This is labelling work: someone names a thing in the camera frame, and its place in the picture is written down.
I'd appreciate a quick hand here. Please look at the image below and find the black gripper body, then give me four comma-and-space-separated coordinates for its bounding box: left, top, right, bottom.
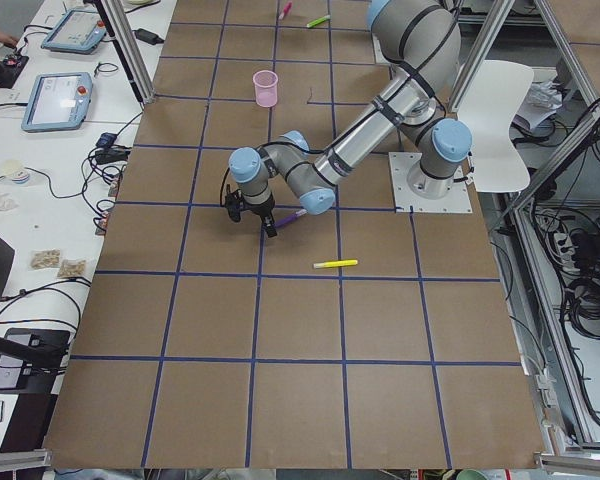
242, 194, 275, 225

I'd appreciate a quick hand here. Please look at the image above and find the purple highlighter pen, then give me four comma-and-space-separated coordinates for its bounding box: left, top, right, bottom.
275, 209, 307, 229

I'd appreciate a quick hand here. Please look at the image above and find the pink highlighter pen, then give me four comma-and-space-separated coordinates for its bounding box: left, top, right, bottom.
278, 1, 292, 21

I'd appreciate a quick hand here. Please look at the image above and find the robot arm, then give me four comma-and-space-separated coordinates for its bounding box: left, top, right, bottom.
221, 1, 473, 237

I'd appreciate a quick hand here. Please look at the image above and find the pink mesh cup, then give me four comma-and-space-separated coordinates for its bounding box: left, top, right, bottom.
252, 70, 279, 108

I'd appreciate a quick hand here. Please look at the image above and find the yellow highlighter pen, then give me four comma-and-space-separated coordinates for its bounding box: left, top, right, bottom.
312, 259, 359, 269

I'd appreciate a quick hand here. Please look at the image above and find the green highlighter pen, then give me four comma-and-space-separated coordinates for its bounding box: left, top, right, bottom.
306, 15, 331, 29

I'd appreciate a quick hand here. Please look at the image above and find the black power adapter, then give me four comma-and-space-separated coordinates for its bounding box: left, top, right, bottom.
133, 28, 164, 45

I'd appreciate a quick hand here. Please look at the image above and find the near teach pendant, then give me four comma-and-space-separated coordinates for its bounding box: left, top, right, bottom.
21, 72, 93, 133

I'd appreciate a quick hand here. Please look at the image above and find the teach pendant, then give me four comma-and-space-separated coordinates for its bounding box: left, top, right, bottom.
21, 72, 93, 133
41, 9, 106, 55

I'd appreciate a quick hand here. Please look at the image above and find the far teach pendant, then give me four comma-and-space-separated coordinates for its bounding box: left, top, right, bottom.
41, 9, 106, 55

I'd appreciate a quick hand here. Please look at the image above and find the white chair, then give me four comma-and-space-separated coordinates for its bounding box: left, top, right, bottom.
457, 60, 534, 193

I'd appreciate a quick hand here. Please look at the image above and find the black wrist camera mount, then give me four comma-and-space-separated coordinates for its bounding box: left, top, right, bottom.
222, 185, 245, 223

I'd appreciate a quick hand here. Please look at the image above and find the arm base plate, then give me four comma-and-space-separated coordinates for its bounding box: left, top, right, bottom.
389, 152, 472, 214

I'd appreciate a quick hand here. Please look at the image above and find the aluminium frame post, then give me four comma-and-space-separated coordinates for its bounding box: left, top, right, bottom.
93, 0, 155, 105

